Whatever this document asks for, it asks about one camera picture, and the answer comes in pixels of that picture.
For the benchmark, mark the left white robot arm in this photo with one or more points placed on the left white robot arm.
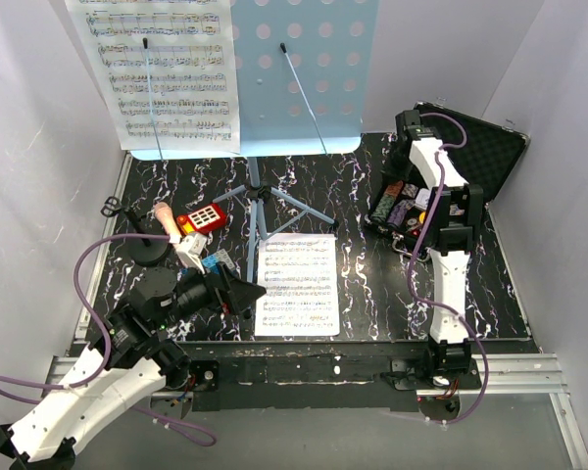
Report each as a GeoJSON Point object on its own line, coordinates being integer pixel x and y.
{"type": "Point", "coordinates": [133, 359]}

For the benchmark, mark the purple chip row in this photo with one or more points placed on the purple chip row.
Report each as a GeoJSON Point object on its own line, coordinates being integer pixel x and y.
{"type": "Point", "coordinates": [399, 212]}

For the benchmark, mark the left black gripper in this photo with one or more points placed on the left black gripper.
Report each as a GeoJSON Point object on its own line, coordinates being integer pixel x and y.
{"type": "Point", "coordinates": [236, 294]}

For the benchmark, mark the black microphone stand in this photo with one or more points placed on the black microphone stand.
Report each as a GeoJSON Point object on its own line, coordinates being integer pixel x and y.
{"type": "Point", "coordinates": [143, 251]}

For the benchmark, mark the white card deck box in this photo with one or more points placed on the white card deck box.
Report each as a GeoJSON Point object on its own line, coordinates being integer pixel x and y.
{"type": "Point", "coordinates": [422, 198]}

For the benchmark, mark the black poker chip case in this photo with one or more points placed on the black poker chip case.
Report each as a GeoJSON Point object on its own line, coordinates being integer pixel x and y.
{"type": "Point", "coordinates": [486, 160]}

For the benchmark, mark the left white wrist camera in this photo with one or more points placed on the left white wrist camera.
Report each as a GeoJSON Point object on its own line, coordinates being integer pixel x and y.
{"type": "Point", "coordinates": [189, 249]}

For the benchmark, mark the blue music stand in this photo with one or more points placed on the blue music stand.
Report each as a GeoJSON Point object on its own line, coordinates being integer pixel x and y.
{"type": "Point", "coordinates": [302, 76]}

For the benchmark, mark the left aluminium rail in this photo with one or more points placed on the left aluminium rail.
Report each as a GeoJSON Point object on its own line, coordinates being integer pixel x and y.
{"type": "Point", "coordinates": [99, 257]}

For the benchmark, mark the green chip row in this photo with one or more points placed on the green chip row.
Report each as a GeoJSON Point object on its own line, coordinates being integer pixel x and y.
{"type": "Point", "coordinates": [382, 209]}

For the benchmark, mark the sheet music page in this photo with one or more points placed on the sheet music page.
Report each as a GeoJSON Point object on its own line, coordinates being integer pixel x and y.
{"type": "Point", "coordinates": [166, 70]}
{"type": "Point", "coordinates": [299, 272]}

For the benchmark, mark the pink toy microphone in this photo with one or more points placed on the pink toy microphone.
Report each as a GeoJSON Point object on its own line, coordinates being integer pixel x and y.
{"type": "Point", "coordinates": [163, 213]}

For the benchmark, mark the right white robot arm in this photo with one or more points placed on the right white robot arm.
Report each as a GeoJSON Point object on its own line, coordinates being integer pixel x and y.
{"type": "Point", "coordinates": [449, 232]}

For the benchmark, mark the blue grey brick toy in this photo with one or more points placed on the blue grey brick toy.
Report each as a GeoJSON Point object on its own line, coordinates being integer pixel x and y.
{"type": "Point", "coordinates": [213, 263]}

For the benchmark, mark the red white chip row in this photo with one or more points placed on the red white chip row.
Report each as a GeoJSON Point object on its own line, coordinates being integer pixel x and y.
{"type": "Point", "coordinates": [394, 189]}

